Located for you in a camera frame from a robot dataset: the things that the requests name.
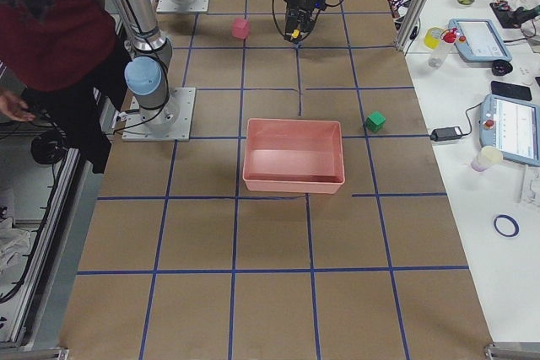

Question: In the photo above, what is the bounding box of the teach pendant near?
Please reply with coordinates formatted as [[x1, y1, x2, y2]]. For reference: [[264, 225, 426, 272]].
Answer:
[[478, 94, 539, 167]]

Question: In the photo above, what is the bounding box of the green foam cube near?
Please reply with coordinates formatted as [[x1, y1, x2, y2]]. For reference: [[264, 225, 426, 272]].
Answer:
[[364, 111, 386, 132]]

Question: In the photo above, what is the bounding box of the person in red shirt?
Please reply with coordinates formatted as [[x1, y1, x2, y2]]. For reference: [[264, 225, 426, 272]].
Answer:
[[1, 0, 131, 174]]

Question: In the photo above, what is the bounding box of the pink foam cube middle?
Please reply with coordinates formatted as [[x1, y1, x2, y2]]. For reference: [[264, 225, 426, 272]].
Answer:
[[231, 18, 251, 40]]

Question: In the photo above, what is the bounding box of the teach pendant far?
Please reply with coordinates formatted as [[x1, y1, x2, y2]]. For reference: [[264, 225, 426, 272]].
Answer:
[[448, 19, 512, 62]]

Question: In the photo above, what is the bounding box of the pink plastic bin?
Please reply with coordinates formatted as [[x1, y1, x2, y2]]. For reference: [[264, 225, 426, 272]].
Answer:
[[242, 118, 345, 194]]

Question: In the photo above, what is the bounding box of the aluminium frame post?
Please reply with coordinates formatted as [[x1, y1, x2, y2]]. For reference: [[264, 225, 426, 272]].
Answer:
[[394, 0, 448, 54]]

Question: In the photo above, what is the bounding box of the teach pendant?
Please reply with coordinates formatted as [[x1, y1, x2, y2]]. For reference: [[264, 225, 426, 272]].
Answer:
[[478, 94, 539, 167], [448, 19, 512, 62]]

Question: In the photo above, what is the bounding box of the red cap squeeze bottle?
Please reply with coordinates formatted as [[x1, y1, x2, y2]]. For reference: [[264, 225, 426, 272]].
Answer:
[[428, 27, 460, 68]]

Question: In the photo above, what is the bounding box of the blue tape ring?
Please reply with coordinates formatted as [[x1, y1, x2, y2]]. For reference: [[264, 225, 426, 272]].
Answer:
[[493, 214, 521, 239]]

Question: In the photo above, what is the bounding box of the black smartphone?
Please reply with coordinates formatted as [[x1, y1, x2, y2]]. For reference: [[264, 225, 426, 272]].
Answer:
[[490, 81, 532, 101]]

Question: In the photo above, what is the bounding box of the paper cup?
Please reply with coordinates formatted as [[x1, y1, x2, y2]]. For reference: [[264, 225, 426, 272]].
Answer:
[[471, 146, 503, 172]]

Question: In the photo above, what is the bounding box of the yellow tape roll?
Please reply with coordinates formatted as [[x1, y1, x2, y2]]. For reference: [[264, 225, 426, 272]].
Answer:
[[424, 27, 445, 50]]

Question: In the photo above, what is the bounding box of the black power adapter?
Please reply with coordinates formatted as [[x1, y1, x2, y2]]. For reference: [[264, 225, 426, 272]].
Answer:
[[429, 126, 463, 142]]

